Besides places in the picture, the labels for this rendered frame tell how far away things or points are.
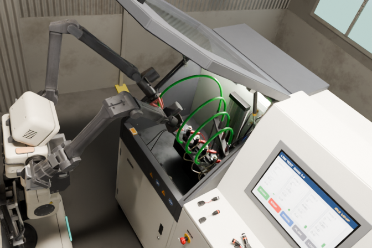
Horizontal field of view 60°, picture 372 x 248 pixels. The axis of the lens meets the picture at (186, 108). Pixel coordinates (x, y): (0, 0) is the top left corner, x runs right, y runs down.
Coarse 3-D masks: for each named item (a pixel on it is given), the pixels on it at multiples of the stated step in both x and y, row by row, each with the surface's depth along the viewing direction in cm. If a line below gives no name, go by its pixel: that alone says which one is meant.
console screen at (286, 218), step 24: (264, 168) 149; (288, 168) 140; (264, 192) 150; (288, 192) 140; (312, 192) 132; (336, 192) 125; (288, 216) 141; (312, 216) 133; (336, 216) 126; (360, 216) 119; (288, 240) 142; (312, 240) 134; (336, 240) 126
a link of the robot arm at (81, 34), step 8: (72, 24) 148; (72, 32) 148; (80, 32) 149; (88, 32) 154; (80, 40) 154; (88, 40) 155; (96, 40) 156; (96, 48) 157; (104, 48) 158; (104, 56) 160; (112, 56) 161; (120, 56) 164; (120, 64) 164; (128, 64) 165; (128, 72) 166; (136, 72) 168
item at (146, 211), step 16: (128, 160) 210; (128, 176) 219; (144, 176) 195; (128, 192) 228; (144, 192) 202; (128, 208) 238; (144, 208) 210; (160, 208) 188; (144, 224) 218; (160, 224) 194; (144, 240) 227; (160, 240) 202
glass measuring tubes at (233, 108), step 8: (232, 96) 186; (232, 104) 192; (240, 104) 182; (248, 104) 182; (232, 112) 191; (240, 112) 188; (248, 112) 184; (224, 120) 200; (232, 120) 193; (240, 120) 188; (232, 128) 197; (240, 128) 192; (232, 136) 197
